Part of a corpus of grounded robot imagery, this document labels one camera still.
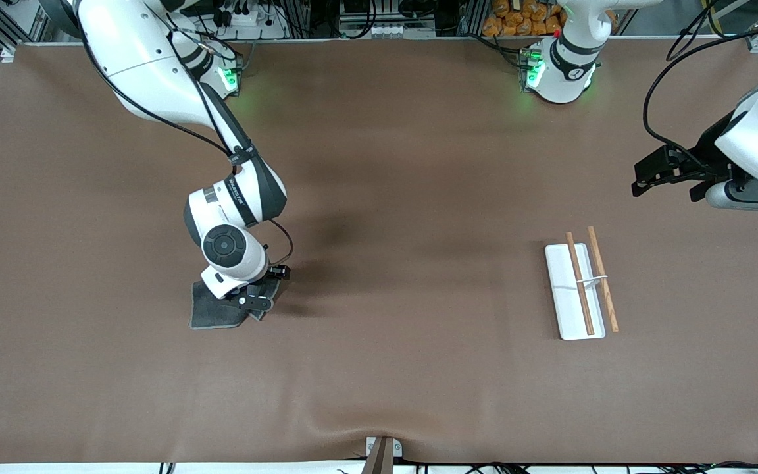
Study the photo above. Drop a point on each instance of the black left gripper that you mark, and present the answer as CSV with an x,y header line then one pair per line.
x,y
708,153

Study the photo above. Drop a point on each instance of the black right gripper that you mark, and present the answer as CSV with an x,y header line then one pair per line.
x,y
278,271

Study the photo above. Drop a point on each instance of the grey and purple towel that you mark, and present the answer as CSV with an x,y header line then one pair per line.
x,y
211,313

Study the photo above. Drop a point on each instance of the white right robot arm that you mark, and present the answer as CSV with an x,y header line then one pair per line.
x,y
149,72

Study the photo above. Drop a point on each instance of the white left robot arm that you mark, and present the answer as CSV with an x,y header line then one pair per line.
x,y
757,131

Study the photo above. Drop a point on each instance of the white rack with wooden rods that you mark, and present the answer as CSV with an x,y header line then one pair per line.
x,y
566,296

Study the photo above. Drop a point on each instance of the brown table mat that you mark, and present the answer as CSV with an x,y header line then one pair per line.
x,y
379,329

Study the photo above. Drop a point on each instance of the pile of orange packets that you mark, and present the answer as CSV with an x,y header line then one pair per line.
x,y
517,20

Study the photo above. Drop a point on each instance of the white power strip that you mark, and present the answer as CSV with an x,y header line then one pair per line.
x,y
257,20

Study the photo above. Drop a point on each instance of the black and silver electronics box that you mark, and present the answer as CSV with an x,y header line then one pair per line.
x,y
385,16

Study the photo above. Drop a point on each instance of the camera pole with white bracket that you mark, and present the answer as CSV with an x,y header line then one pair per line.
x,y
382,455

